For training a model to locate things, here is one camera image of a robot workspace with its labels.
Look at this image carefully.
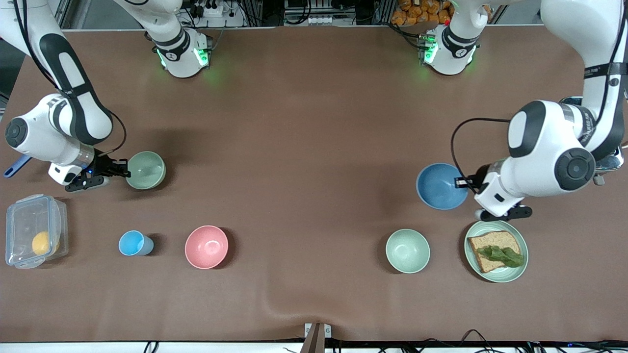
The blue bowl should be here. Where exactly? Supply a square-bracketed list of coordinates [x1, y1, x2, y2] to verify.
[416, 163, 469, 211]

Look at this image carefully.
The sage green bowl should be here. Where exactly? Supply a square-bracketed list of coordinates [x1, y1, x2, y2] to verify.
[126, 151, 166, 190]

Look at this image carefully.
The pale mint green bowl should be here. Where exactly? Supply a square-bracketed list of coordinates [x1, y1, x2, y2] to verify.
[386, 229, 431, 274]

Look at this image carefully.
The pink bowl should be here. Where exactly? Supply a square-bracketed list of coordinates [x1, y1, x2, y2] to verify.
[185, 226, 229, 270]

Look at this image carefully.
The brown bread slice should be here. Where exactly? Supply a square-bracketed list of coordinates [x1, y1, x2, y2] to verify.
[468, 231, 523, 274]

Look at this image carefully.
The green lettuce leaf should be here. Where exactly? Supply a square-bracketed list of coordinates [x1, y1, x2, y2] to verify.
[477, 246, 524, 268]

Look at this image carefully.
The clear plastic lidded container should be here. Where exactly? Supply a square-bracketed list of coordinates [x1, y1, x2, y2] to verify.
[5, 194, 69, 269]

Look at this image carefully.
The light blue cup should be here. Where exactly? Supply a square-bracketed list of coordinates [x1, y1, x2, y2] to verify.
[119, 230, 154, 256]

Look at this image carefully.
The yellow lemon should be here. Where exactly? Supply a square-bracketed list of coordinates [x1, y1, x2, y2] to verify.
[32, 231, 52, 256]

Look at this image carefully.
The pale green plate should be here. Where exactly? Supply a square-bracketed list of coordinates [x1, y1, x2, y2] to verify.
[464, 220, 529, 283]

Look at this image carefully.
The beige chrome toaster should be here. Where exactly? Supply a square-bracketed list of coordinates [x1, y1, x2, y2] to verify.
[559, 96, 626, 186]

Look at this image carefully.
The orange snack bag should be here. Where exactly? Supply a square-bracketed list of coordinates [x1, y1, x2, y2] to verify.
[391, 0, 453, 26]

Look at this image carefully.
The black cable loop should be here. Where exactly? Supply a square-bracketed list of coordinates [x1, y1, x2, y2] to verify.
[450, 117, 512, 189]

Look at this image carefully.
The black pot with blue handle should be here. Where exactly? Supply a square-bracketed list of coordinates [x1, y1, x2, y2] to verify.
[4, 156, 33, 178]

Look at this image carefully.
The metal table edge bracket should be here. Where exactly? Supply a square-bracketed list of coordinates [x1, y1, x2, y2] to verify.
[304, 323, 332, 353]

